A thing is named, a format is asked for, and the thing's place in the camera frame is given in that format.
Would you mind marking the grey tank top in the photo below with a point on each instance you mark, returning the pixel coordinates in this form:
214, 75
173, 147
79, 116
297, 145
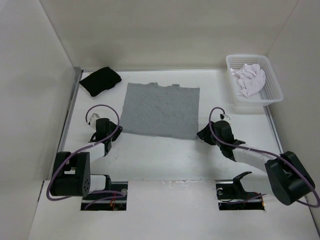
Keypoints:
161, 111

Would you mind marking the crumpled pink tank top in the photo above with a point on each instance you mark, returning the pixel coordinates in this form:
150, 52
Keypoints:
251, 79

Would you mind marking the left aluminium table rail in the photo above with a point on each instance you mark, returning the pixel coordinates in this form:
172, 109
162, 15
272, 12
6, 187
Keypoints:
70, 108

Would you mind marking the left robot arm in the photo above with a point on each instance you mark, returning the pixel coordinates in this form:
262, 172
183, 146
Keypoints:
72, 175

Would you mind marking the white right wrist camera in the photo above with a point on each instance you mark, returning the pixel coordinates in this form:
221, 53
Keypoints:
224, 117

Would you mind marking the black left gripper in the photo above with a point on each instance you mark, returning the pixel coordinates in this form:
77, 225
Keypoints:
115, 128

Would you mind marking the folded black tank top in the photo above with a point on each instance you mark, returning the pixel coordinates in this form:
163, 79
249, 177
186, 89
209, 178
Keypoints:
101, 80

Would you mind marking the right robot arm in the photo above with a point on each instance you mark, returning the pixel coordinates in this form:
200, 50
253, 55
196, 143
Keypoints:
287, 178

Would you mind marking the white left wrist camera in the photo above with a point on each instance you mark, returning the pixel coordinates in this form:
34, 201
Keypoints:
93, 119

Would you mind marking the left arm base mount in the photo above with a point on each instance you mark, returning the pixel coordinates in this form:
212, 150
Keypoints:
105, 195

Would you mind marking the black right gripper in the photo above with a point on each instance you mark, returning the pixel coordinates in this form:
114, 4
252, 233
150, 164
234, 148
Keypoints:
204, 134

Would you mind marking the white plastic mesh basket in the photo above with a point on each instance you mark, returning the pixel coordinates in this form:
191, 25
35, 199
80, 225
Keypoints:
271, 92

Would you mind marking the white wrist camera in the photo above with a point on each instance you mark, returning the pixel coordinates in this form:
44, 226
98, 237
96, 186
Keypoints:
93, 119
224, 117

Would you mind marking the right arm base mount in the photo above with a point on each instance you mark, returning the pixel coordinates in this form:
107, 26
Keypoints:
232, 196

